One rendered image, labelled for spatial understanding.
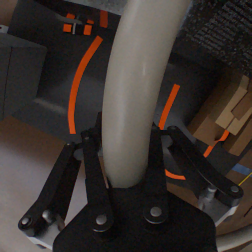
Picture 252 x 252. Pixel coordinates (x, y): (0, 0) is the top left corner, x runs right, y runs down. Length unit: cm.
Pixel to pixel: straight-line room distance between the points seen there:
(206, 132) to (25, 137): 153
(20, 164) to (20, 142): 28
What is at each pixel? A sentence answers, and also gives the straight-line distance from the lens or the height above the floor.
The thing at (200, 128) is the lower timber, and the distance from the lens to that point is 119.
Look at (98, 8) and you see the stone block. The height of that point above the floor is 63.
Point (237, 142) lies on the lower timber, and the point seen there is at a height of 13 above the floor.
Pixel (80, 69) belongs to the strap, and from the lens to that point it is 109.
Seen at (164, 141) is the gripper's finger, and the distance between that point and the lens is 16.
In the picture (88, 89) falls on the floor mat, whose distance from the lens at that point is 110.
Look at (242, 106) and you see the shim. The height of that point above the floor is 26.
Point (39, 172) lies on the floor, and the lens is 173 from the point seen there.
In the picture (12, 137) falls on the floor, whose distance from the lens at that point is 161.
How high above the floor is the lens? 107
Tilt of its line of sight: 64 degrees down
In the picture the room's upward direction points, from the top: 177 degrees clockwise
